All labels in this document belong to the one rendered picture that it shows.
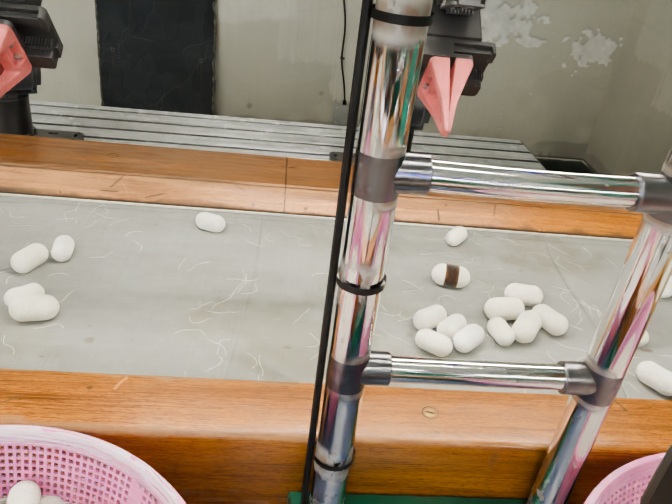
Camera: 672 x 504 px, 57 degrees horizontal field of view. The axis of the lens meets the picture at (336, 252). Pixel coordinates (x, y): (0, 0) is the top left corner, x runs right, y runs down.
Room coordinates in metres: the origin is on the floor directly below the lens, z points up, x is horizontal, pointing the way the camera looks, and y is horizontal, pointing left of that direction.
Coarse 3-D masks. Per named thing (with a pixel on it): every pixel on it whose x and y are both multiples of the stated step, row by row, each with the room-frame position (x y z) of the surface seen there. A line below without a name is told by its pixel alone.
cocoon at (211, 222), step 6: (198, 216) 0.58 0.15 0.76; (204, 216) 0.58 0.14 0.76; (210, 216) 0.58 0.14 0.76; (216, 216) 0.58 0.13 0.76; (198, 222) 0.57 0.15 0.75; (204, 222) 0.57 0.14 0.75; (210, 222) 0.57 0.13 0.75; (216, 222) 0.57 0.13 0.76; (222, 222) 0.57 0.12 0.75; (204, 228) 0.57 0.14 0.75; (210, 228) 0.57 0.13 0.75; (216, 228) 0.57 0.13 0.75; (222, 228) 0.57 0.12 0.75
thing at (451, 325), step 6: (450, 318) 0.45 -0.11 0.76; (456, 318) 0.45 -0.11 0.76; (462, 318) 0.45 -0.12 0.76; (438, 324) 0.44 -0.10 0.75; (444, 324) 0.44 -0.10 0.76; (450, 324) 0.44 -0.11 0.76; (456, 324) 0.44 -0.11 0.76; (462, 324) 0.45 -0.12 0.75; (438, 330) 0.44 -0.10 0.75; (444, 330) 0.44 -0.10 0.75; (450, 330) 0.43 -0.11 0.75; (456, 330) 0.44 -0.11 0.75; (450, 336) 0.43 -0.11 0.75
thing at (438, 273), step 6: (438, 264) 0.54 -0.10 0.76; (444, 264) 0.53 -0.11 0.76; (432, 270) 0.53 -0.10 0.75; (438, 270) 0.53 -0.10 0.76; (444, 270) 0.53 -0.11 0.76; (462, 270) 0.53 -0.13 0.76; (432, 276) 0.53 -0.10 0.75; (438, 276) 0.52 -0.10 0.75; (444, 276) 0.52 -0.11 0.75; (462, 276) 0.52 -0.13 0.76; (468, 276) 0.53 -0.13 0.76; (438, 282) 0.52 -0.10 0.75; (462, 282) 0.52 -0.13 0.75; (468, 282) 0.53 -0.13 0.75
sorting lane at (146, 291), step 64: (0, 256) 0.48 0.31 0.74; (128, 256) 0.51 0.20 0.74; (192, 256) 0.52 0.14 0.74; (256, 256) 0.54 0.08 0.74; (320, 256) 0.55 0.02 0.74; (448, 256) 0.59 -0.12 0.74; (512, 256) 0.61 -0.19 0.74; (576, 256) 0.63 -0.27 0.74; (0, 320) 0.39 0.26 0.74; (64, 320) 0.40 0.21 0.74; (128, 320) 0.41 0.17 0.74; (192, 320) 0.42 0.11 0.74; (256, 320) 0.43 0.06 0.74; (320, 320) 0.44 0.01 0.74; (384, 320) 0.46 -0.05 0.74; (512, 320) 0.48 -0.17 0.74; (576, 320) 0.50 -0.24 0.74; (640, 384) 0.41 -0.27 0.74
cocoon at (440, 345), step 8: (424, 328) 0.43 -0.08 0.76; (416, 336) 0.42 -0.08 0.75; (424, 336) 0.42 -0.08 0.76; (432, 336) 0.42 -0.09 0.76; (440, 336) 0.42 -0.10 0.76; (424, 344) 0.42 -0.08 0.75; (432, 344) 0.41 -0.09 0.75; (440, 344) 0.41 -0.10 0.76; (448, 344) 0.41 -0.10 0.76; (432, 352) 0.41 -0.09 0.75; (440, 352) 0.41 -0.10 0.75; (448, 352) 0.41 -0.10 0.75
